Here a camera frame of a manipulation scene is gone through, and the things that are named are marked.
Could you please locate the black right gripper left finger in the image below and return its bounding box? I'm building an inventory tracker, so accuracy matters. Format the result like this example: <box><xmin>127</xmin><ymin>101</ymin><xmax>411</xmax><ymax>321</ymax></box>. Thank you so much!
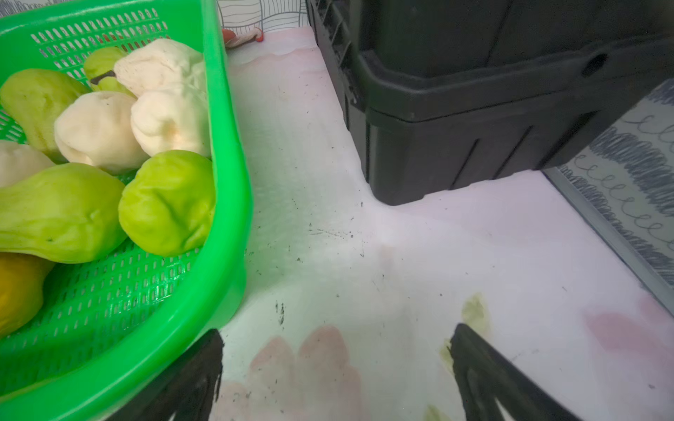
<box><xmin>108</xmin><ymin>329</ymin><xmax>224</xmax><ymax>420</ymax></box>

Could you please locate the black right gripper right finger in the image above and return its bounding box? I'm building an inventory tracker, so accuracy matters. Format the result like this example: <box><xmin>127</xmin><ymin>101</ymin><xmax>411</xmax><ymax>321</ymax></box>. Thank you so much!
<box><xmin>449</xmin><ymin>323</ymin><xmax>579</xmax><ymax>421</ymax></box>

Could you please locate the yellow pear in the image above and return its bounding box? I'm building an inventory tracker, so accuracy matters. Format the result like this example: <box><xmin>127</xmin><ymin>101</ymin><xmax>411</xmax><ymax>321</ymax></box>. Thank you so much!
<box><xmin>1</xmin><ymin>253</ymin><xmax>54</xmax><ymax>338</ymax></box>

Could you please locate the green plastic basket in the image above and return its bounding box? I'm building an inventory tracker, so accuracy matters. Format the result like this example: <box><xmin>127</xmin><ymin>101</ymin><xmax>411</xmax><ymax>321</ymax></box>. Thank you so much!
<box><xmin>1</xmin><ymin>1</ymin><xmax>253</xmax><ymax>420</ymax></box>

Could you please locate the floral pink table mat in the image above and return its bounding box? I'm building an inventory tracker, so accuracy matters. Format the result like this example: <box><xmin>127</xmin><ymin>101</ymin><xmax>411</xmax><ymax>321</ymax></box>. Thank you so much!
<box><xmin>212</xmin><ymin>27</ymin><xmax>673</xmax><ymax>420</ymax></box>

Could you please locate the green pear front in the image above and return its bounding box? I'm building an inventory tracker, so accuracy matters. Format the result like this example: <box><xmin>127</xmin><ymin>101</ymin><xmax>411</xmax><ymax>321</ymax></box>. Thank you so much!
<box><xmin>119</xmin><ymin>150</ymin><xmax>216</xmax><ymax>257</ymax></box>

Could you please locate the large green pear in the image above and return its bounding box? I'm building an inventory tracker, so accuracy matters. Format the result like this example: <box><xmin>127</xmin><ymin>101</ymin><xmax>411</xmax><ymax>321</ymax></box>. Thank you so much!
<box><xmin>1</xmin><ymin>163</ymin><xmax>126</xmax><ymax>264</ymax></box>

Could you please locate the white pear right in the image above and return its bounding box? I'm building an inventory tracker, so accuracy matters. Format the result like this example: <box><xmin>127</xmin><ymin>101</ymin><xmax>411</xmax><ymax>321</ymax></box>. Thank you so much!
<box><xmin>131</xmin><ymin>83</ymin><xmax>212</xmax><ymax>158</ymax></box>

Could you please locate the white pear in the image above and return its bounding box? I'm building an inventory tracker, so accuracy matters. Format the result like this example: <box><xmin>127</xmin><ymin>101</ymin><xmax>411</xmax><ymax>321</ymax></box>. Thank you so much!
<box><xmin>113</xmin><ymin>39</ymin><xmax>206</xmax><ymax>98</ymax></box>
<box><xmin>131</xmin><ymin>83</ymin><xmax>212</xmax><ymax>158</ymax></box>
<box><xmin>54</xmin><ymin>91</ymin><xmax>148</xmax><ymax>175</ymax></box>

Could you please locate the white pear centre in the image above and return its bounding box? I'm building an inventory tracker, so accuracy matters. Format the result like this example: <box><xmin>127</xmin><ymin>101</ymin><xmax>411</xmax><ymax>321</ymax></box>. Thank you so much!
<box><xmin>54</xmin><ymin>91</ymin><xmax>148</xmax><ymax>175</ymax></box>

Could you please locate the black plastic toolbox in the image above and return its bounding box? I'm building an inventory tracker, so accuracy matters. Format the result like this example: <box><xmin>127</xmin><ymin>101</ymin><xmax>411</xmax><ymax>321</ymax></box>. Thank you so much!
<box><xmin>306</xmin><ymin>1</ymin><xmax>673</xmax><ymax>205</ymax></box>

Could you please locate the white pear left edge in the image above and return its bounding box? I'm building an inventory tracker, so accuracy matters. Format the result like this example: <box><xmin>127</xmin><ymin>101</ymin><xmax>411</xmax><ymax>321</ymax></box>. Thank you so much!
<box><xmin>0</xmin><ymin>140</ymin><xmax>54</xmax><ymax>188</ymax></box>

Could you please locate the white pear top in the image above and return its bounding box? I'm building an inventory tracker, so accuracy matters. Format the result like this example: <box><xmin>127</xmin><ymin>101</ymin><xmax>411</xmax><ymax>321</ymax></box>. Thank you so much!
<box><xmin>113</xmin><ymin>39</ymin><xmax>206</xmax><ymax>98</ymax></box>

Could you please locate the green pear left back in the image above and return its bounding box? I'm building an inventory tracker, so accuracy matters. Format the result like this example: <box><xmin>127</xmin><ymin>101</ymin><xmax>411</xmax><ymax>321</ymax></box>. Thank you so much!
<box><xmin>1</xmin><ymin>68</ymin><xmax>91</xmax><ymax>164</ymax></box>

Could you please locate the green pear top back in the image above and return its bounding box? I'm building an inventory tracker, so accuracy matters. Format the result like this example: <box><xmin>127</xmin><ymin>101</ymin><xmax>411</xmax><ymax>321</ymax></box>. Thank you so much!
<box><xmin>84</xmin><ymin>47</ymin><xmax>135</xmax><ymax>98</ymax></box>

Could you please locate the pink patterned plastic bag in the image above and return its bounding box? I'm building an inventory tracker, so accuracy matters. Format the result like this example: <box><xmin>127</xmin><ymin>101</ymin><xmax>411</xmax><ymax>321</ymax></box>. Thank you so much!
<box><xmin>222</xmin><ymin>27</ymin><xmax>264</xmax><ymax>49</ymax></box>

